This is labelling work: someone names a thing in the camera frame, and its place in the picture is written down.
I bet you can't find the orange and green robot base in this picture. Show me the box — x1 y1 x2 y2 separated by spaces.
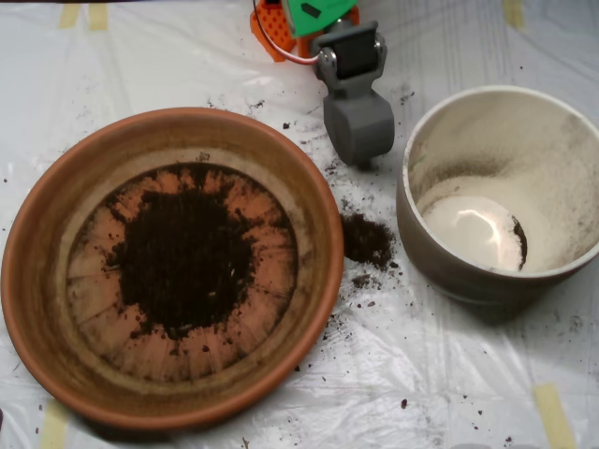
249 0 361 65

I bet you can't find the spilled dark soil pile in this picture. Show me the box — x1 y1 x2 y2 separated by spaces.
341 212 397 270

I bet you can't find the white ceramic pot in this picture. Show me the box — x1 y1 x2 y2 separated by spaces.
395 83 599 324

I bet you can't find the terracotta clay saucer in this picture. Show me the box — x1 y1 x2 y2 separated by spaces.
0 106 346 431

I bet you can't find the beige masking tape strip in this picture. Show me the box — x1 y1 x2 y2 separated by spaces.
532 382 576 449
58 3 80 29
503 0 525 27
88 3 110 32
39 399 69 449

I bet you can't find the clear plastic sheet cover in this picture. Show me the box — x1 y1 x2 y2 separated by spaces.
0 0 599 449

